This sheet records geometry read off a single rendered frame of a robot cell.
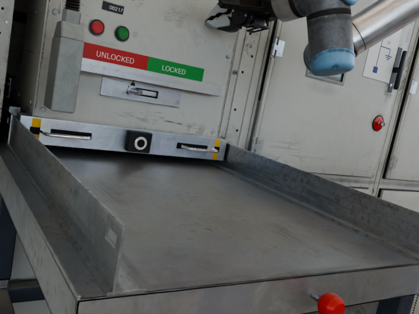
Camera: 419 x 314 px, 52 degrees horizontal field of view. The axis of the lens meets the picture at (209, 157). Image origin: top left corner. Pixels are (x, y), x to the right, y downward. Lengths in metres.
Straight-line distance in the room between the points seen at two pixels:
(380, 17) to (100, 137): 0.70
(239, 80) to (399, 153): 0.84
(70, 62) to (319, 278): 0.61
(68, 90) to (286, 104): 0.71
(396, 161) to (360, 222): 0.99
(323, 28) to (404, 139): 1.02
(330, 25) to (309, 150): 0.64
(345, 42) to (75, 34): 0.53
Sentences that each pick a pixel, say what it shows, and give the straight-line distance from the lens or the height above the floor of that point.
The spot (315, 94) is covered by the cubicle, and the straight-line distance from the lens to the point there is 1.45.
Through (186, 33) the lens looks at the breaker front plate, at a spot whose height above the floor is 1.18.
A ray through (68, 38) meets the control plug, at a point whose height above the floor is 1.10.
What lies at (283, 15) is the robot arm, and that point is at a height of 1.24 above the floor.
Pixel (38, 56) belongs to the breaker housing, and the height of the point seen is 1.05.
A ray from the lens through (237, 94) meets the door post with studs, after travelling 1.27.
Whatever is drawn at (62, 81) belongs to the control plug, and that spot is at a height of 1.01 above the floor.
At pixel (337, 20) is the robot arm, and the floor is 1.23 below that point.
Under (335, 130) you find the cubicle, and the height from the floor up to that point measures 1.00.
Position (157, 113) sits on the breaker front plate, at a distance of 1.10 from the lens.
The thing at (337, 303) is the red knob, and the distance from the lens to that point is 0.57.
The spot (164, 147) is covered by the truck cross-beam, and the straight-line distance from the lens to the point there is 1.11.
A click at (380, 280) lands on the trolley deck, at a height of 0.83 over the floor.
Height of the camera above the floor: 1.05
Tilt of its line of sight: 9 degrees down
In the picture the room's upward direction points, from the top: 11 degrees clockwise
